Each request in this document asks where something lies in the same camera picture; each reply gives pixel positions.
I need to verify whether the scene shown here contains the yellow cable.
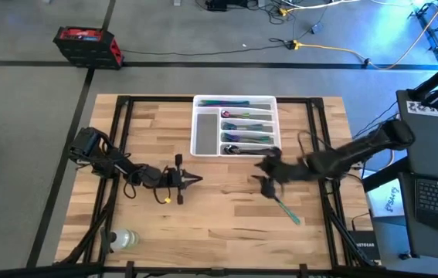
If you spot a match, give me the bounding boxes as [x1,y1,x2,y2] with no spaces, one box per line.
[290,0,438,70]

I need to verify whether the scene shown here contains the black network switch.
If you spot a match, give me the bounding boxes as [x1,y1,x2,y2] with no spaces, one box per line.
[347,229,377,263]

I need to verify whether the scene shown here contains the white cutlery organizer tray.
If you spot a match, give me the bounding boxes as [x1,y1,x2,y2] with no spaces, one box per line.
[189,94,281,158]

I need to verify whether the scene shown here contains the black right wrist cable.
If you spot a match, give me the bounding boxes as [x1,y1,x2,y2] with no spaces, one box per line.
[296,130,334,160]

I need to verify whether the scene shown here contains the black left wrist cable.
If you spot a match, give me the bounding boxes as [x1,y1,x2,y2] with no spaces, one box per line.
[124,175,172,205]

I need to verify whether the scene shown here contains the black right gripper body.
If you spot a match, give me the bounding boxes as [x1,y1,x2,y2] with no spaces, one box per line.
[267,154,309,185]

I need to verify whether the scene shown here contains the iridescent rainbow tablespoon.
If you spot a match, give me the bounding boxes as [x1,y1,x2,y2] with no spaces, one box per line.
[222,134,273,144]
[222,134,273,143]
[221,133,272,142]

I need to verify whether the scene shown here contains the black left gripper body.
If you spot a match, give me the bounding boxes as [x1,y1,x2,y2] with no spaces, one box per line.
[160,168,183,191]

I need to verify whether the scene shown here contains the red black equipment box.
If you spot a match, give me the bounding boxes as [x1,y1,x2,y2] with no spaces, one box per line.
[51,25,124,71]

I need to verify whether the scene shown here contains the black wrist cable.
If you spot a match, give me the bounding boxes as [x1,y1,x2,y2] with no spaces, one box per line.
[296,130,334,160]
[124,175,172,205]

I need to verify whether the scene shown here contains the white paper sheet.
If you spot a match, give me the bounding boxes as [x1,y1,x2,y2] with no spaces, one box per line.
[367,183,406,219]

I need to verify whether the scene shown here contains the black aluminium rig frame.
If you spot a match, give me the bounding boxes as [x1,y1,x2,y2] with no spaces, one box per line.
[54,93,384,278]

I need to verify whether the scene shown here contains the black power strip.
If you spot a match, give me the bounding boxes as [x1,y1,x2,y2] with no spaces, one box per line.
[205,0,228,12]

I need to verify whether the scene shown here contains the clear plastic bottle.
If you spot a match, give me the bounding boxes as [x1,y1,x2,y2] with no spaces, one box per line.
[104,227,141,252]

